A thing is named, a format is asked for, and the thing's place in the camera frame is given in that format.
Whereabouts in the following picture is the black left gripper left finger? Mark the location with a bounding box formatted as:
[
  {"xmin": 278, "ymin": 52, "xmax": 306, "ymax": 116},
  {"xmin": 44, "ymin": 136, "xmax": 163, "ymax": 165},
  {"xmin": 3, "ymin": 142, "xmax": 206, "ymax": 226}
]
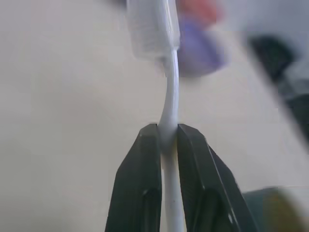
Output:
[{"xmin": 103, "ymin": 123, "xmax": 163, "ymax": 232}]

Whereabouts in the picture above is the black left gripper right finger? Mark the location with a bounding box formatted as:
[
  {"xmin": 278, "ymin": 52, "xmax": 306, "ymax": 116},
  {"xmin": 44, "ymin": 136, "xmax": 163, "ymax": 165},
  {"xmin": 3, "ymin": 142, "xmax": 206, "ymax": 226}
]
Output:
[{"xmin": 177, "ymin": 123, "xmax": 259, "ymax": 232}]

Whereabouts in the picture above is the white toothbrush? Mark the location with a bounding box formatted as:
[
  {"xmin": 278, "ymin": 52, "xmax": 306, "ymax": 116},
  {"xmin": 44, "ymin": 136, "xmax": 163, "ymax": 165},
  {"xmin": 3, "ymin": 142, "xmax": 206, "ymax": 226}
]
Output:
[{"xmin": 126, "ymin": 0, "xmax": 182, "ymax": 232}]

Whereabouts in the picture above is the purple mug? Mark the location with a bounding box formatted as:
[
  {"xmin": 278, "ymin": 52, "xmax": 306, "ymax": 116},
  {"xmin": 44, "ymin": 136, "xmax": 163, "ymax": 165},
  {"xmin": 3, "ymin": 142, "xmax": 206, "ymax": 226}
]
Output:
[{"xmin": 178, "ymin": 14, "xmax": 230, "ymax": 78}]

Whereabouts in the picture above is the dark green yellow object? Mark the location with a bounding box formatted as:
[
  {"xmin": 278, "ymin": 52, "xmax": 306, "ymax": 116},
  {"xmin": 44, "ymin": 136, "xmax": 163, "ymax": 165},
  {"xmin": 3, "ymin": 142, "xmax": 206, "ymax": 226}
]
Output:
[{"xmin": 242, "ymin": 187, "xmax": 309, "ymax": 232}]

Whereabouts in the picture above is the black object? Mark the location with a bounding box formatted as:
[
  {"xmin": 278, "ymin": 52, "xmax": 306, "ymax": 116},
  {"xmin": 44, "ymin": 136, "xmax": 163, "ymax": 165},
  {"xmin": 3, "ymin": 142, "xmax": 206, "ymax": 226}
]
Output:
[{"xmin": 247, "ymin": 35, "xmax": 309, "ymax": 155}]

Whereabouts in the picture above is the red object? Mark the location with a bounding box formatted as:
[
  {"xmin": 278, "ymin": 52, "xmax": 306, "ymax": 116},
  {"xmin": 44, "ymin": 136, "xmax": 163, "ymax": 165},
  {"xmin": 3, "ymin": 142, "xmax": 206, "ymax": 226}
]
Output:
[{"xmin": 177, "ymin": 0, "xmax": 224, "ymax": 29}]

